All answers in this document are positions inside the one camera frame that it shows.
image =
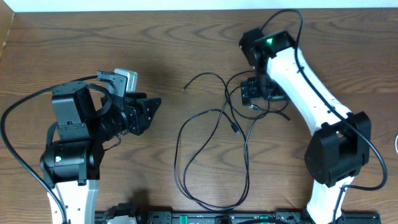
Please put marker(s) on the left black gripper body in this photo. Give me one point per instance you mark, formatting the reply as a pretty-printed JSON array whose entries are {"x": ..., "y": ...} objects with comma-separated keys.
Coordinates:
[{"x": 132, "y": 107}]

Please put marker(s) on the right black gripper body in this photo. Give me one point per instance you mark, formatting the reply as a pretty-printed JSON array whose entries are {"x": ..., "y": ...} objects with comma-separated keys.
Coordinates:
[{"x": 252, "y": 89}]

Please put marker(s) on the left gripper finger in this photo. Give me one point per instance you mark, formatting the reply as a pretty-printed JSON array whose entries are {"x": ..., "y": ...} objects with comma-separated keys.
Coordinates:
[
  {"x": 149, "y": 107},
  {"x": 136, "y": 96}
]

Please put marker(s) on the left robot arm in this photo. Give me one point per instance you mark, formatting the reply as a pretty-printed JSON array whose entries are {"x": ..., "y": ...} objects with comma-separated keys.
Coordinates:
[{"x": 87, "y": 116}]

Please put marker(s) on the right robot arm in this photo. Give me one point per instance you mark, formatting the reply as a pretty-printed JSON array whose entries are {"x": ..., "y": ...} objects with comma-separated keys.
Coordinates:
[{"x": 337, "y": 150}]

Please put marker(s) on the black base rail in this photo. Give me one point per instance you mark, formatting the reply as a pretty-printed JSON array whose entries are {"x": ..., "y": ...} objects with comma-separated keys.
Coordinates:
[{"x": 130, "y": 213}]

